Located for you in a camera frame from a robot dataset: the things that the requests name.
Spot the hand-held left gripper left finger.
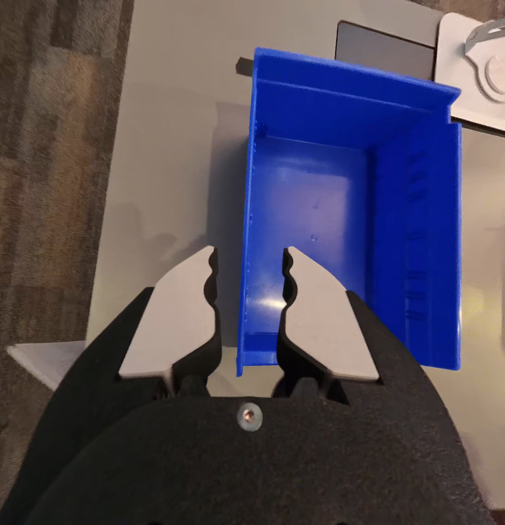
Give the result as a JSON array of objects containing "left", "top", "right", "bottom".
[{"left": 118, "top": 245, "right": 223, "bottom": 396}]

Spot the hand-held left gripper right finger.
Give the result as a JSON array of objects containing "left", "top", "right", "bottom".
[{"left": 276, "top": 245, "right": 380, "bottom": 400}]

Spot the plain blue plastic bin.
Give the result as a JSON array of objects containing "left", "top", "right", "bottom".
[{"left": 235, "top": 46, "right": 463, "bottom": 377}]

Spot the white flat panel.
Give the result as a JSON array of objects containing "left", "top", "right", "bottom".
[{"left": 6, "top": 340, "right": 89, "bottom": 391}]

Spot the dark desk pad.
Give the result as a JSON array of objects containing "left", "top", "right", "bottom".
[{"left": 335, "top": 20, "right": 438, "bottom": 83}]

